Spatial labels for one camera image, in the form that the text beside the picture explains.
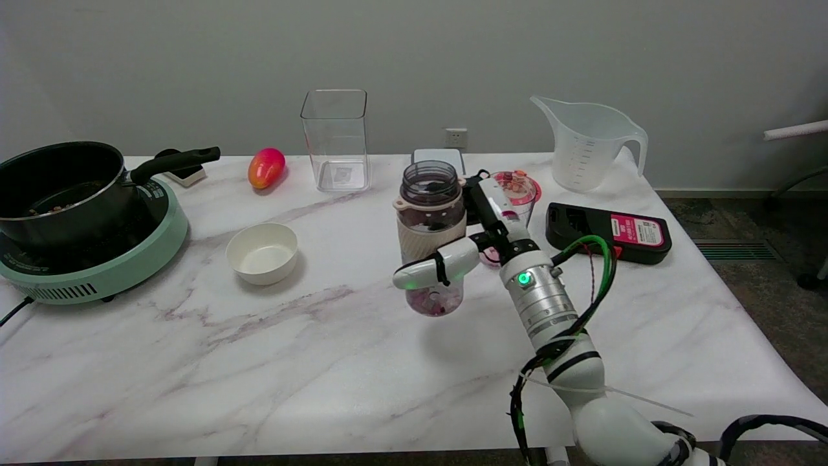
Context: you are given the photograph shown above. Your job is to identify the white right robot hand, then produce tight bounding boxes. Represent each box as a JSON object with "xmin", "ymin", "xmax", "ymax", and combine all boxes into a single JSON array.
[{"xmin": 393, "ymin": 170, "xmax": 539, "ymax": 291}]

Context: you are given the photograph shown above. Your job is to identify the clear bottle with beige sleeve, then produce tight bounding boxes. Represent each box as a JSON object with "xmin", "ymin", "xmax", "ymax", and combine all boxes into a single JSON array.
[{"xmin": 393, "ymin": 161, "xmax": 468, "ymax": 318}]

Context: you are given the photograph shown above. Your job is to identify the clear cup with pink cubes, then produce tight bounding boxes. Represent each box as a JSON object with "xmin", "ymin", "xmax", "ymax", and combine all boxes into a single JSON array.
[{"xmin": 479, "ymin": 170, "xmax": 539, "ymax": 268}]

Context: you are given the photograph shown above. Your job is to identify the grey white kitchen scale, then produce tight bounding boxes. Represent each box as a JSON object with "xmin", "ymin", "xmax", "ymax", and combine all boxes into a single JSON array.
[{"xmin": 411, "ymin": 148, "xmax": 467, "ymax": 179}]

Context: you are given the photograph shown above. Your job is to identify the red round lid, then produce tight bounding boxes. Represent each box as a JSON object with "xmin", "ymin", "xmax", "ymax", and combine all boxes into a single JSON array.
[{"xmin": 492, "ymin": 170, "xmax": 542, "ymax": 208}]

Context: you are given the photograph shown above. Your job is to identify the black box with red label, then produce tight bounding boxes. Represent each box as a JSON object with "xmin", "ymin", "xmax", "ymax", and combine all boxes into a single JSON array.
[{"xmin": 545, "ymin": 202, "xmax": 673, "ymax": 265}]

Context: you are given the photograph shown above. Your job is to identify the clear square plastic container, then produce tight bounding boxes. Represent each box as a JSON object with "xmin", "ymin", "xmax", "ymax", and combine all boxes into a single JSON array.
[{"xmin": 300, "ymin": 89, "xmax": 372, "ymax": 193}]

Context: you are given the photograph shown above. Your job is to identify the white bowl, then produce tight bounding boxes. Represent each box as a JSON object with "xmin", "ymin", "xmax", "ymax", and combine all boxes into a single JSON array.
[{"xmin": 226, "ymin": 223, "xmax": 299, "ymax": 286}]

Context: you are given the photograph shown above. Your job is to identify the clear plastic measuring jug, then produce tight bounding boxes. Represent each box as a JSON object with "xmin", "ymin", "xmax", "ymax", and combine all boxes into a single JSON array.
[{"xmin": 530, "ymin": 96, "xmax": 649, "ymax": 194}]

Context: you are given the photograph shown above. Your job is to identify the red yellow mango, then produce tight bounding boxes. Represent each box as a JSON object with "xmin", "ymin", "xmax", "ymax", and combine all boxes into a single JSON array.
[{"xmin": 248, "ymin": 148, "xmax": 287, "ymax": 190}]

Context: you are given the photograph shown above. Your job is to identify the small black white device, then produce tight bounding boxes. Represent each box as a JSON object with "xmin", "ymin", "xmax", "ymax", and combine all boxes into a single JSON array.
[{"xmin": 154, "ymin": 149, "xmax": 208, "ymax": 188}]

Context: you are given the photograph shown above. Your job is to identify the floor vent grille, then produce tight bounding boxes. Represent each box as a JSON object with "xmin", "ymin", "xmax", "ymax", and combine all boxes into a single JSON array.
[{"xmin": 692, "ymin": 238, "xmax": 774, "ymax": 261}]

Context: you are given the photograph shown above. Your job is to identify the green induction cooker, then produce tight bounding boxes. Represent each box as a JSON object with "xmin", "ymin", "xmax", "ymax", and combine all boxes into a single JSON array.
[{"xmin": 0, "ymin": 176, "xmax": 190, "ymax": 305}]

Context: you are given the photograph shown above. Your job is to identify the white pipe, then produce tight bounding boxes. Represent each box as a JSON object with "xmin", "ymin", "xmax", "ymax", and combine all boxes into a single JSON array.
[{"xmin": 763, "ymin": 120, "xmax": 828, "ymax": 141}]

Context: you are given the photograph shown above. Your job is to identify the green robot cable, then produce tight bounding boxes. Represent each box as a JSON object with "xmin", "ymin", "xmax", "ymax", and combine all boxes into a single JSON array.
[{"xmin": 553, "ymin": 234, "xmax": 615, "ymax": 311}]

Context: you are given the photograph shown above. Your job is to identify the black saucepan with handle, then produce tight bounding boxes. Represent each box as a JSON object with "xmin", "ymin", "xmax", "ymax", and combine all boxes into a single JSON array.
[{"xmin": 0, "ymin": 141, "xmax": 221, "ymax": 250}]

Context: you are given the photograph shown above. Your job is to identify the black cooker power cord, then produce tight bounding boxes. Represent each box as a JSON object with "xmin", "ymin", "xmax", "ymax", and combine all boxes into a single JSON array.
[{"xmin": 0, "ymin": 296, "xmax": 34, "ymax": 327}]

